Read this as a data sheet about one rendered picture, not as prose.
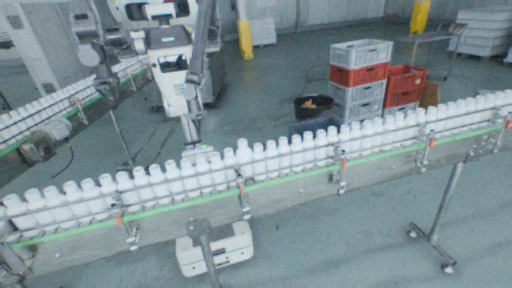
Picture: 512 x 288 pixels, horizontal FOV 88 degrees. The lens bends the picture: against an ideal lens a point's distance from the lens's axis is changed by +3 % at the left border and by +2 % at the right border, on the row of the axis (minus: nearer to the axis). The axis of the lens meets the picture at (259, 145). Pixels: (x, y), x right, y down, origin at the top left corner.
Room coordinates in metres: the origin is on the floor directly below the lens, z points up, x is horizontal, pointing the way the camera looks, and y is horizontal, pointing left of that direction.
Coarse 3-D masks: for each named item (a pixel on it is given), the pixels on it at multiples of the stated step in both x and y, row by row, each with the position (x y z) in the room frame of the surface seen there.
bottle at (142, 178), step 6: (138, 168) 0.85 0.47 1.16; (138, 174) 0.82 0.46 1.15; (144, 174) 0.83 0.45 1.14; (138, 180) 0.81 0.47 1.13; (144, 180) 0.82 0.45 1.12; (138, 186) 0.80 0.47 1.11; (138, 192) 0.81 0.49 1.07; (144, 192) 0.80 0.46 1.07; (150, 192) 0.82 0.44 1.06; (144, 198) 0.80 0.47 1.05; (150, 198) 0.81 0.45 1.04; (144, 204) 0.81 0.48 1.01; (150, 204) 0.81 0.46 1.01
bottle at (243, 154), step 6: (240, 144) 0.91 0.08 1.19; (246, 144) 0.92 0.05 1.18; (240, 150) 0.91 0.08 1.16; (246, 150) 0.91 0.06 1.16; (240, 156) 0.90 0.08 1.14; (246, 156) 0.89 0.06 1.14; (252, 156) 0.91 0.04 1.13; (240, 162) 0.90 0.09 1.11; (240, 168) 0.90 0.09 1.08; (246, 168) 0.90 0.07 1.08; (252, 168) 0.91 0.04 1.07; (246, 174) 0.89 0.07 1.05; (252, 174) 0.91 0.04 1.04
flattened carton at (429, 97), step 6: (426, 84) 3.42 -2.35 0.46; (432, 84) 3.33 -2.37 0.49; (426, 90) 3.42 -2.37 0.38; (432, 90) 3.33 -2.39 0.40; (426, 96) 3.42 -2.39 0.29; (432, 96) 3.33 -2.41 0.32; (438, 96) 3.25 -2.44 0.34; (420, 102) 3.51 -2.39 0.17; (426, 102) 3.41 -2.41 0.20; (432, 102) 3.32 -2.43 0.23; (438, 102) 3.26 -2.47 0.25; (426, 108) 3.40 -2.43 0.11
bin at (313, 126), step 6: (312, 120) 1.58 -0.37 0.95; (318, 120) 1.59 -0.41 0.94; (324, 120) 1.60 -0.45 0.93; (330, 120) 1.60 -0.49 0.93; (288, 126) 1.53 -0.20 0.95; (294, 126) 1.54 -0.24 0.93; (300, 126) 1.55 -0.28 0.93; (306, 126) 1.57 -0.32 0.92; (312, 126) 1.58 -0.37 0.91; (318, 126) 1.59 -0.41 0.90; (324, 126) 1.60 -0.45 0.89; (336, 126) 1.52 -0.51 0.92; (294, 132) 1.43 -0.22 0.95; (300, 132) 1.55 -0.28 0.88; (312, 132) 1.57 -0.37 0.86; (330, 198) 1.09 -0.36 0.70
